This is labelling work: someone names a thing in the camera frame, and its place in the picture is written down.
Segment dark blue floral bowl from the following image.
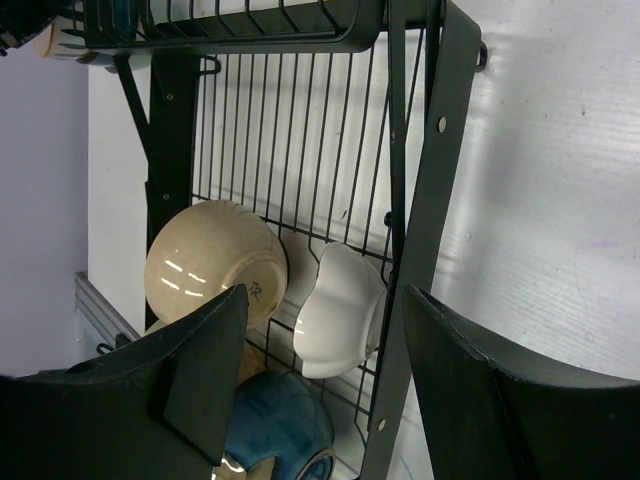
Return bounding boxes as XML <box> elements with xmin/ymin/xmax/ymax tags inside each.
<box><xmin>224</xmin><ymin>370</ymin><xmax>336</xmax><ymax>479</ymax></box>

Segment pink floral bowl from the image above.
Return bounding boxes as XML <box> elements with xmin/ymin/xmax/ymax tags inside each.
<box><xmin>236</xmin><ymin>341</ymin><xmax>267</xmax><ymax>387</ymax></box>

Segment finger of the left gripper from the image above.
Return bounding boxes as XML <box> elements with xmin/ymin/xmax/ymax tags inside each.
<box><xmin>1</xmin><ymin>0</ymin><xmax>65</xmax><ymax>55</ymax></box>

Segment black wire dish rack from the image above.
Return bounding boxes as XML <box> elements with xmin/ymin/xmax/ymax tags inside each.
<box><xmin>75</xmin><ymin>1</ymin><xmax>487</xmax><ymax>479</ymax></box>

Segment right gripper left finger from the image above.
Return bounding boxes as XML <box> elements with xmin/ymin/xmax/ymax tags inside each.
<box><xmin>1</xmin><ymin>285</ymin><xmax>248</xmax><ymax>479</ymax></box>

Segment aluminium mounting rail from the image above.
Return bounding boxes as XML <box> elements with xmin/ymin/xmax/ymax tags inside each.
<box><xmin>74</xmin><ymin>272</ymin><xmax>140</xmax><ymax>361</ymax></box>

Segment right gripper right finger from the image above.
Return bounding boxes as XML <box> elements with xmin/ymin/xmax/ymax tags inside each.
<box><xmin>402</xmin><ymin>285</ymin><xmax>639</xmax><ymax>479</ymax></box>

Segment beige plain bowl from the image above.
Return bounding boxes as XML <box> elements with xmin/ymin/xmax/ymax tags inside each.
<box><xmin>144</xmin><ymin>200</ymin><xmax>289</xmax><ymax>330</ymax></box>

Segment white scalloped patterned bowl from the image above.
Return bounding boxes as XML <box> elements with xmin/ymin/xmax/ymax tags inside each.
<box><xmin>293</xmin><ymin>243</ymin><xmax>387</xmax><ymax>379</ymax></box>

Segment white bowl blue stripes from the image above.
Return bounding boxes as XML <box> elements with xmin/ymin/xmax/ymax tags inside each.
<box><xmin>32</xmin><ymin>17</ymin><xmax>151</xmax><ymax>74</ymax></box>

